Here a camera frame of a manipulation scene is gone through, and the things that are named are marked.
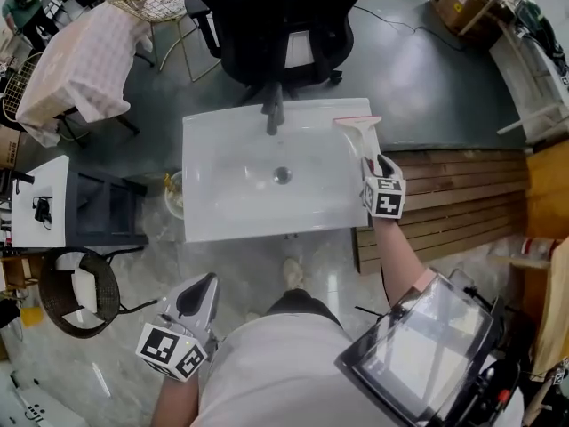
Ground white seat cushion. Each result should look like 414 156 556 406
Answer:
70 264 101 315

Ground small black device with cord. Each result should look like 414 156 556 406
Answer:
32 196 54 230

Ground dark wooden slat platform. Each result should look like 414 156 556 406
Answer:
352 149 535 276

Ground person's left forearm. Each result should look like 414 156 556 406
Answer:
152 373 211 427

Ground person's black trousers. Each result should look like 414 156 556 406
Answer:
265 288 344 329

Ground dark wicker chair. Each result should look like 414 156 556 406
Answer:
38 246 159 340

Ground person's grey shirt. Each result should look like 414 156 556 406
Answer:
189 311 402 427

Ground light wooden furniture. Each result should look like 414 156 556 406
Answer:
488 148 569 374

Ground gold wire chair patterned cushion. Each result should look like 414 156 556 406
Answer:
106 0 224 84

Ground white waste bin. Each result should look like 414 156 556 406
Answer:
163 170 186 222

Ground black floor cable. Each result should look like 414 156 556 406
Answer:
352 4 469 53

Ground pink cloth covered table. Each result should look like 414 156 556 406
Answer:
14 4 155 149

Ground white red-edged squeegee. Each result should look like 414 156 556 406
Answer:
332 114 384 169

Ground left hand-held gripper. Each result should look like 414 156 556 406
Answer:
134 271 221 383

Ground large open cardboard box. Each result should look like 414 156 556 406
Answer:
429 0 517 40

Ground yellow floor sign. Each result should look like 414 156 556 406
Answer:
19 306 46 329

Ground white frame bench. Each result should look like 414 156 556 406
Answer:
487 28 569 145

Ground person's white shoe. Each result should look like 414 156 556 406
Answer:
282 256 307 291

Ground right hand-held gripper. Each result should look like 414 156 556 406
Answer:
360 153 407 222

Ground brown cardboard box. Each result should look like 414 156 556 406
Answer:
0 124 24 171

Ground grey vanity with white basin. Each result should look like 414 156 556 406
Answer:
10 154 150 251

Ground person's right forearm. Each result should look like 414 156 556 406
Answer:
370 214 437 307

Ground wooden vanity table white basin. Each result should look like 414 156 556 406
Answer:
180 97 384 245

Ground black office chair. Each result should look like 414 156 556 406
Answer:
174 0 384 107

